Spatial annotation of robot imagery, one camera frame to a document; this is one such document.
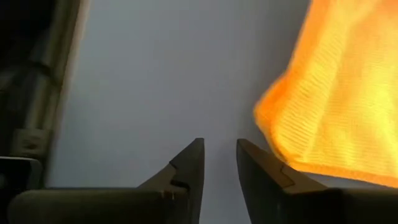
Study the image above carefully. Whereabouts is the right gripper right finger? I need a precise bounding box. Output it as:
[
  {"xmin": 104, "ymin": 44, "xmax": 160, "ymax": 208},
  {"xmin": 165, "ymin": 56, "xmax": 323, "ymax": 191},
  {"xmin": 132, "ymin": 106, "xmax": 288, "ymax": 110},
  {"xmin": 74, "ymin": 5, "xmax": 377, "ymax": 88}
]
[{"xmin": 236, "ymin": 139, "xmax": 327, "ymax": 224}]

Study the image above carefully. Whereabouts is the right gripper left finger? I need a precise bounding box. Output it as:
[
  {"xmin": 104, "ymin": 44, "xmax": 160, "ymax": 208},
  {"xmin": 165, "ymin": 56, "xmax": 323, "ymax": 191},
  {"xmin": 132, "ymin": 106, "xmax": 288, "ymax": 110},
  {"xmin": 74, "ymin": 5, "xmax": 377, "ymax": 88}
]
[{"xmin": 138, "ymin": 138, "xmax": 205, "ymax": 224}]

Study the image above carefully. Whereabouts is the orange towel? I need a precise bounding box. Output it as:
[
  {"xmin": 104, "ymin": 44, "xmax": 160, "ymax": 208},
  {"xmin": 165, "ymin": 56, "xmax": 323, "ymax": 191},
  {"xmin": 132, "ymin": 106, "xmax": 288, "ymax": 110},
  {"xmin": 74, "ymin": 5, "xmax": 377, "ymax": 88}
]
[{"xmin": 253, "ymin": 0, "xmax": 398, "ymax": 189}]

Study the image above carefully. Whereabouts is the grey-blue table mat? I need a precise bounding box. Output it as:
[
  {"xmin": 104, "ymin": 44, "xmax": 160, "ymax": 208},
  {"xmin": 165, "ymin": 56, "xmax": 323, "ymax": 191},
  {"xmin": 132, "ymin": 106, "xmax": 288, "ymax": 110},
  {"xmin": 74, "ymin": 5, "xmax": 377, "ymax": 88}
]
[{"xmin": 46, "ymin": 0, "xmax": 312, "ymax": 224}]

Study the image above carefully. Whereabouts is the black table frame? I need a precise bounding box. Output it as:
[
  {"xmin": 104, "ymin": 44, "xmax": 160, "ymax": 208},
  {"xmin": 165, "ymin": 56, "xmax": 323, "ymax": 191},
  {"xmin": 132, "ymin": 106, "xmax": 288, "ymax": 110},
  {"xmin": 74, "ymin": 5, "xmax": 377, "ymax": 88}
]
[{"xmin": 0, "ymin": 0, "xmax": 81, "ymax": 190}]

